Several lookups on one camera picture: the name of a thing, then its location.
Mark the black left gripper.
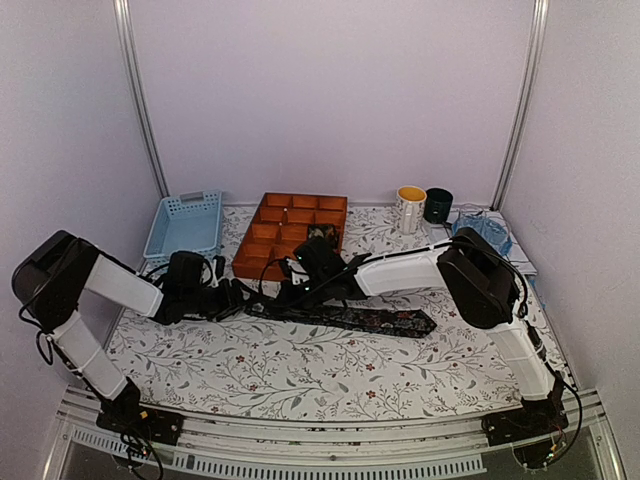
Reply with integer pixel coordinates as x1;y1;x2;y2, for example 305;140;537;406
183;277;259;322

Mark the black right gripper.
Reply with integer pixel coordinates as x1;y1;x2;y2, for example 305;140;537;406
271;273;332;317

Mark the dark floral necktie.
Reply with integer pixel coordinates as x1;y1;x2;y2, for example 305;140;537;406
245;303;437;339

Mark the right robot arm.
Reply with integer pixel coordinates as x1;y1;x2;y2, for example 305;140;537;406
276;227;565;436

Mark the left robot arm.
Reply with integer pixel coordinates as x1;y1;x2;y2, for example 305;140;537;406
11;230;248;434

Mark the rolled olive patterned tie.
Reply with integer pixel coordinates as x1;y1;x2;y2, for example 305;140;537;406
307;224;340;249

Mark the orange wooden divider tray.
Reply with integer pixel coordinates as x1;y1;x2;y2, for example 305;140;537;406
231;192;348;282

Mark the floral patterned tablecloth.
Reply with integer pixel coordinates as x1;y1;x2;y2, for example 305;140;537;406
99;202;569;421

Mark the light blue plastic basket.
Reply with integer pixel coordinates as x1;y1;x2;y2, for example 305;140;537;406
143;190;223;268

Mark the white checked dish towel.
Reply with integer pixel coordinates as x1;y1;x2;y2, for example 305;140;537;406
425;224;538;277

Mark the white mug yellow inside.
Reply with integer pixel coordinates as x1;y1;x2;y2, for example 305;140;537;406
396;186;427;235

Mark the dark green mug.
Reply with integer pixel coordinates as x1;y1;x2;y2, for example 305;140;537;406
423;187;453;224

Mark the blue glass tray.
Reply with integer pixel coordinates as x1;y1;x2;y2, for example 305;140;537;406
452;210;513;257

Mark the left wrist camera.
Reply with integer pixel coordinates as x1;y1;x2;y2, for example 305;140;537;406
210;255;226;288

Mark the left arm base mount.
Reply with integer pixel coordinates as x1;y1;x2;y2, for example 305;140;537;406
95;378;185;446

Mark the aluminium front rail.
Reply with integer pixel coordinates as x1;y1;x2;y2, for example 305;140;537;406
42;394;630;479

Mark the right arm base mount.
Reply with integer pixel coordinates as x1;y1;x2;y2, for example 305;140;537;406
481;399;569;446

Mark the left aluminium frame post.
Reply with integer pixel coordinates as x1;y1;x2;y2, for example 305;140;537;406
113;0;170;198

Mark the aluminium frame post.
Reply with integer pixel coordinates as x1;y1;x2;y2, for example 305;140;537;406
490;0;550;211
113;0;170;198

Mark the right aluminium frame post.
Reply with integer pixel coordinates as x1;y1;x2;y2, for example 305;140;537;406
490;0;550;211

